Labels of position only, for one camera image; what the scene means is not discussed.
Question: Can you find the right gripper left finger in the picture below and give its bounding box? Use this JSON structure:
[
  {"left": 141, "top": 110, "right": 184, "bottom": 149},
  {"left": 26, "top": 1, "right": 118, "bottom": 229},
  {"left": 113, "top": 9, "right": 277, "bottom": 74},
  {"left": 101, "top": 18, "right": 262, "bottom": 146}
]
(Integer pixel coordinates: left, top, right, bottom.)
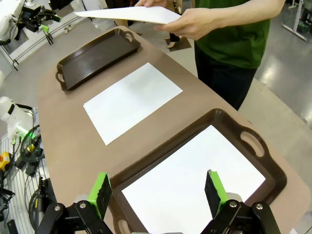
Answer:
[{"left": 36, "top": 172, "right": 116, "bottom": 234}]

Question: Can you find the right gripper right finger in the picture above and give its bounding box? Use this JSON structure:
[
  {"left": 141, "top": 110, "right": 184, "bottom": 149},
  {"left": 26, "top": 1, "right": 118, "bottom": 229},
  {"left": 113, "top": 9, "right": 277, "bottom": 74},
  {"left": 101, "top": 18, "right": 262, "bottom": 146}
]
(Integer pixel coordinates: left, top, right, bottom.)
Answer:
[{"left": 199, "top": 169, "right": 281, "bottom": 234}]

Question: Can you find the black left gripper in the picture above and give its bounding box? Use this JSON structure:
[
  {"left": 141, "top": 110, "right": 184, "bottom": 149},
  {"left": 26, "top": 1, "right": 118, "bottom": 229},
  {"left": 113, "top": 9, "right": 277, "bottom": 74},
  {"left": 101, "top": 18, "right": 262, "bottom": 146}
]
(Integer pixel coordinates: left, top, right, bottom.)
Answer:
[{"left": 21, "top": 6, "right": 62, "bottom": 33}]

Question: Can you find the white A4 paper sheet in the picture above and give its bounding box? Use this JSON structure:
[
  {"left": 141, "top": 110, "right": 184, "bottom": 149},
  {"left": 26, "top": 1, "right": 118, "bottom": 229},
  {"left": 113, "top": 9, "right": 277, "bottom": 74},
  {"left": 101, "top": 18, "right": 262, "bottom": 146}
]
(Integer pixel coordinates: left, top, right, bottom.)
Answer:
[
  {"left": 121, "top": 124, "right": 266, "bottom": 234},
  {"left": 74, "top": 5, "right": 182, "bottom": 25}
]

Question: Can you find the white A4 paper stack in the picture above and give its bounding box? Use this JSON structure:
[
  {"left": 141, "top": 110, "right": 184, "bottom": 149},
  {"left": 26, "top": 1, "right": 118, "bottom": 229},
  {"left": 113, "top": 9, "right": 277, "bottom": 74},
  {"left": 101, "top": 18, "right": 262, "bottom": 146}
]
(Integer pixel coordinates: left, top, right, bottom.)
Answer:
[{"left": 83, "top": 62, "right": 183, "bottom": 146}]

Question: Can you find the person's left forearm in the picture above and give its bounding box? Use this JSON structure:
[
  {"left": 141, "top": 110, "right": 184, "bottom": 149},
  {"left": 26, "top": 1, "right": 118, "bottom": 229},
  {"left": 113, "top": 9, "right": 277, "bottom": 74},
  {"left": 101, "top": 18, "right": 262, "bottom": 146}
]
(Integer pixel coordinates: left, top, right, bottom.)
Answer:
[{"left": 219, "top": 0, "right": 286, "bottom": 29}]

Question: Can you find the person's right hand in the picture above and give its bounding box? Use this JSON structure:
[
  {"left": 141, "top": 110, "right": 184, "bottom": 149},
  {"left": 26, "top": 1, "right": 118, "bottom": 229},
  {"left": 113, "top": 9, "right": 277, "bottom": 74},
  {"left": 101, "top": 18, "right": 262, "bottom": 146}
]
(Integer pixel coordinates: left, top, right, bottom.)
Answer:
[{"left": 135, "top": 0, "right": 158, "bottom": 8}]

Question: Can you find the person's left hand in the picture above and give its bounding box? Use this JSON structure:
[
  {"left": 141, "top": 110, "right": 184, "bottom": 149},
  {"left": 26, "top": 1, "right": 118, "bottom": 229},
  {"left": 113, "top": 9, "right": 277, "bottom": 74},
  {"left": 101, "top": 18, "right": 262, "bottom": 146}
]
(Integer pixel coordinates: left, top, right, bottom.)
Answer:
[{"left": 156, "top": 8, "right": 225, "bottom": 41}]

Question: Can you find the brown plastic tray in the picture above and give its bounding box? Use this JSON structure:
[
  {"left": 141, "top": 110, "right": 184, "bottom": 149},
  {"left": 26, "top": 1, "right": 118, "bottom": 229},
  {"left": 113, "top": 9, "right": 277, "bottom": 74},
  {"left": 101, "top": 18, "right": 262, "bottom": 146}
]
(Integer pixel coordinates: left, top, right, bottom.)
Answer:
[
  {"left": 55, "top": 28, "right": 142, "bottom": 92},
  {"left": 107, "top": 108, "right": 288, "bottom": 234}
]

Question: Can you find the yellow emergency stop box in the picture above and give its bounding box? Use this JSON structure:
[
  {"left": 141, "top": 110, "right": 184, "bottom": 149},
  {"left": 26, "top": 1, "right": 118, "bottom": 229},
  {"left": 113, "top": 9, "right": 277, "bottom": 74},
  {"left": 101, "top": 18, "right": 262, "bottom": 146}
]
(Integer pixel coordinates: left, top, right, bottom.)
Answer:
[{"left": 0, "top": 151, "right": 12, "bottom": 172}]

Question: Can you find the person in green T-shirt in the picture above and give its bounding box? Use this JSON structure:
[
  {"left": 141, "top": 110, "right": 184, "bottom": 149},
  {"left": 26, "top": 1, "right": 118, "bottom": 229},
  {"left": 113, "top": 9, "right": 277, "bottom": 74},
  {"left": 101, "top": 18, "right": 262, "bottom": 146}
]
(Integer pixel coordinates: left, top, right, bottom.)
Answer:
[{"left": 194, "top": 0, "right": 272, "bottom": 112}]

